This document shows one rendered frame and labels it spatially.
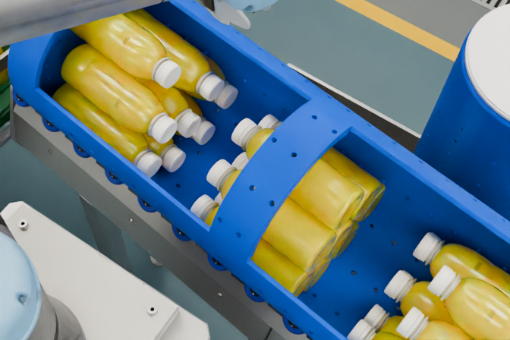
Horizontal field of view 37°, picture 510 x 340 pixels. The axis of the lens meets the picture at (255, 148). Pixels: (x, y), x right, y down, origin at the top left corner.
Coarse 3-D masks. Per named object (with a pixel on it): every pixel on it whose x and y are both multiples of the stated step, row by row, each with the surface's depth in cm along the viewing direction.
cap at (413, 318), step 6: (408, 312) 97; (414, 312) 97; (420, 312) 98; (408, 318) 97; (414, 318) 97; (420, 318) 97; (402, 324) 97; (408, 324) 96; (414, 324) 96; (396, 330) 98; (402, 330) 97; (408, 330) 97
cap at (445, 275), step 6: (444, 270) 96; (450, 270) 96; (438, 276) 95; (444, 276) 95; (450, 276) 95; (432, 282) 96; (438, 282) 95; (444, 282) 95; (432, 288) 96; (438, 288) 95; (444, 288) 95; (438, 294) 96
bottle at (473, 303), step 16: (448, 288) 95; (464, 288) 94; (480, 288) 94; (496, 288) 94; (448, 304) 95; (464, 304) 93; (480, 304) 92; (496, 304) 92; (464, 320) 93; (480, 320) 92; (496, 320) 92; (480, 336) 93; (496, 336) 92
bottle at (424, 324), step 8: (424, 320) 97; (432, 320) 97; (440, 320) 97; (416, 328) 96; (424, 328) 96; (432, 328) 96; (440, 328) 95; (448, 328) 95; (456, 328) 96; (408, 336) 97; (416, 336) 97; (424, 336) 95; (432, 336) 95; (440, 336) 94; (448, 336) 94; (456, 336) 94; (464, 336) 95
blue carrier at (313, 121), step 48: (192, 0) 113; (48, 48) 107; (240, 48) 106; (48, 96) 111; (192, 96) 129; (240, 96) 125; (288, 96) 119; (96, 144) 108; (192, 144) 127; (288, 144) 96; (336, 144) 118; (384, 144) 100; (144, 192) 107; (192, 192) 122; (240, 192) 96; (288, 192) 95; (432, 192) 110; (240, 240) 98; (384, 240) 118; (480, 240) 109; (336, 288) 116; (384, 288) 116; (336, 336) 95
